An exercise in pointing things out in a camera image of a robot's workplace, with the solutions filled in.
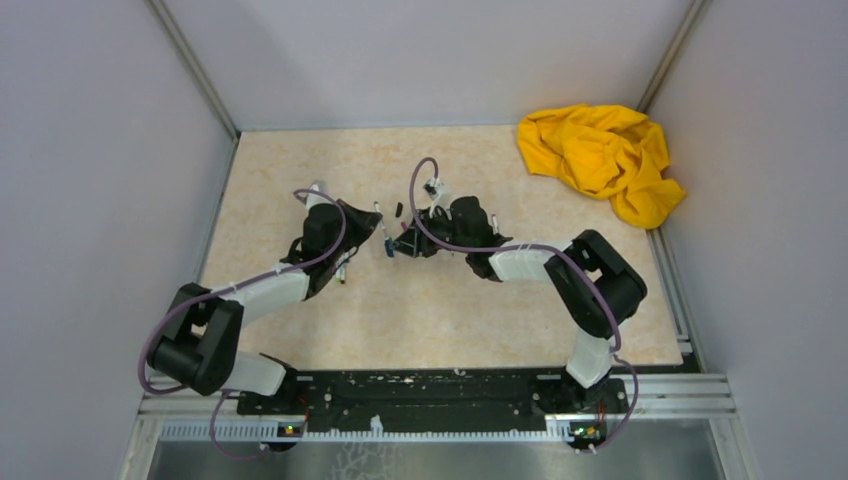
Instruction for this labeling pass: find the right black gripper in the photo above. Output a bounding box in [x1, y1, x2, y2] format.
[389, 207, 472, 259]

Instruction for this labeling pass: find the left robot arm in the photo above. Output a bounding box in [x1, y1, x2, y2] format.
[137, 190, 383, 414]

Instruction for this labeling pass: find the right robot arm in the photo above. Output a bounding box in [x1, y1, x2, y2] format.
[392, 196, 648, 412]

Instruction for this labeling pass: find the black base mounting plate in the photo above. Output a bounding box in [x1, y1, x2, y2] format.
[237, 367, 630, 433]

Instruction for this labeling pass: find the yellow crumpled cloth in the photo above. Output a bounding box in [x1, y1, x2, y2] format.
[516, 104, 687, 230]

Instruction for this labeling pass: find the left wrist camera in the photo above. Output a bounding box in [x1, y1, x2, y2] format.
[304, 180, 332, 210]

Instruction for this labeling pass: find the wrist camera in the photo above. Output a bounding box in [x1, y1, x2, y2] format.
[304, 180, 332, 210]
[423, 177, 452, 218]

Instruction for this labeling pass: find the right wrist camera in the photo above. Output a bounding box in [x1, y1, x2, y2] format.
[423, 177, 452, 218]

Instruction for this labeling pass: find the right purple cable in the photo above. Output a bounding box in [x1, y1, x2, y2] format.
[407, 156, 640, 455]

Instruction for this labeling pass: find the purple cable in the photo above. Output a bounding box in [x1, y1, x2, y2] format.
[407, 156, 640, 455]
[137, 188, 348, 460]

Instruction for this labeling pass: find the white cable duct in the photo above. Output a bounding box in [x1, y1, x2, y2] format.
[160, 420, 574, 444]

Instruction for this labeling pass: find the left corner aluminium post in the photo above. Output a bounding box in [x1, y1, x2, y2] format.
[143, 0, 241, 143]

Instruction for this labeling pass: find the corner aluminium post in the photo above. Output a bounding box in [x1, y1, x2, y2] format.
[636, 0, 712, 114]
[143, 0, 241, 143]

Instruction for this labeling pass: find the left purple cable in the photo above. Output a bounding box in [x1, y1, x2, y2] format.
[137, 188, 348, 460]

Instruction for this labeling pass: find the aluminium frame rail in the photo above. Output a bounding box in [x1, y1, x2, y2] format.
[137, 373, 738, 421]

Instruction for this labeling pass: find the right corner aluminium post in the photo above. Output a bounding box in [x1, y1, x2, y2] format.
[636, 0, 712, 114]

